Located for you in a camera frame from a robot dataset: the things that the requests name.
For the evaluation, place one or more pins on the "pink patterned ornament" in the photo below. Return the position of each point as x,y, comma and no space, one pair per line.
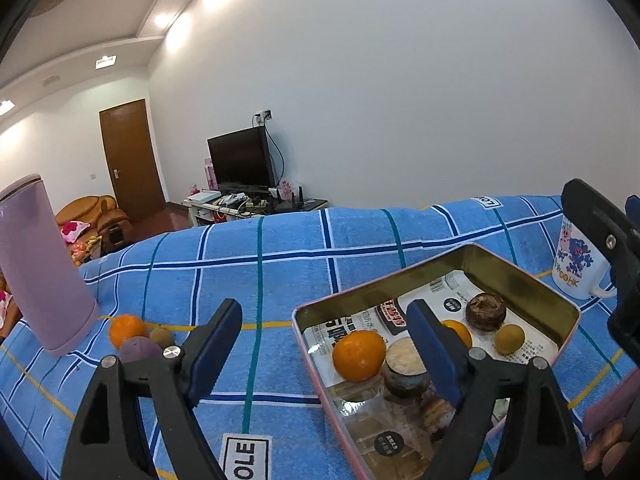
285,191

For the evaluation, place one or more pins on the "purple passion fruit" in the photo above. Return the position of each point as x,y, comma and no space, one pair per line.
140,351

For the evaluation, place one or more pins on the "person's right hand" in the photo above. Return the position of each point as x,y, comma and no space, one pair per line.
607,452

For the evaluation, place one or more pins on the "white mug with blue print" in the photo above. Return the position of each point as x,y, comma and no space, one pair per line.
575,260

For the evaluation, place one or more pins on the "round ceiling spotlight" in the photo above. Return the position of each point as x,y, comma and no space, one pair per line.
162,20

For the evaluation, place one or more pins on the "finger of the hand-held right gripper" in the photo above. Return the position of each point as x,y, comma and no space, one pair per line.
595,225
634,215

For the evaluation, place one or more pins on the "yellow-green round fruit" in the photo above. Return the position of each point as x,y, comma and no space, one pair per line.
509,340

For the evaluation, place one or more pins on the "green-brown round fruit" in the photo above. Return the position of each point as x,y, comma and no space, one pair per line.
161,336

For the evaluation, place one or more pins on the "large orange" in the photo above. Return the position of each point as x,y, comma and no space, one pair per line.
359,357

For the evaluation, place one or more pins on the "medium orange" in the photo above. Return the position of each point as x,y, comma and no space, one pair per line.
457,334

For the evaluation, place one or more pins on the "tv stand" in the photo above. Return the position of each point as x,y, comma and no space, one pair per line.
200,210

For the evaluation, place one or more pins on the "lilac thermos bottle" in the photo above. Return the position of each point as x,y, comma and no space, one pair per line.
45,270

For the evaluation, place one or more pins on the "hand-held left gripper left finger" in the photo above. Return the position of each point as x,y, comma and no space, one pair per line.
215,350

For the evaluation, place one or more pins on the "cut water chestnut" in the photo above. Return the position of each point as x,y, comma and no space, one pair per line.
402,365

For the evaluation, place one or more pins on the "person's right forearm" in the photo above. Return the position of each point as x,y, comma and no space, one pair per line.
615,400

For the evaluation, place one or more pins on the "square recessed ceiling light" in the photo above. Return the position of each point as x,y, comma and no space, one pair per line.
6,106
105,61

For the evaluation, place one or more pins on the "pink tin box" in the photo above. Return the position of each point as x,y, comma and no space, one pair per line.
520,270

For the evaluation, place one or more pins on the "blue plaid blanket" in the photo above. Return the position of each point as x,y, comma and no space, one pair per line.
300,270

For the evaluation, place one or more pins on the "dark water chestnut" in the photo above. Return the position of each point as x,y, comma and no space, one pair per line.
485,312

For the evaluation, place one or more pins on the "black television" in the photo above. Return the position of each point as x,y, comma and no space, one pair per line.
240,160

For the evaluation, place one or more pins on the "pink floral cushion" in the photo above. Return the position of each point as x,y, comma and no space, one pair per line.
74,231

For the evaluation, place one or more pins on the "small orange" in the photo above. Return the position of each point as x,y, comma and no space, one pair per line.
125,330

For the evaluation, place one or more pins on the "wall power outlet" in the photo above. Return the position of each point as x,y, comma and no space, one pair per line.
262,115

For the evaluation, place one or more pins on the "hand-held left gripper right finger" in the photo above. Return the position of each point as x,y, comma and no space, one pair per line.
435,355

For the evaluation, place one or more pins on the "brown wooden door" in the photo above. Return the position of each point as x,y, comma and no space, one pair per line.
130,155

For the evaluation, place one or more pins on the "white set-top box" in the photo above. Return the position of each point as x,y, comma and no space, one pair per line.
206,196

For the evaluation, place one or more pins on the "tan leather sofa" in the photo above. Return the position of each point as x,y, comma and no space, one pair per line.
85,207

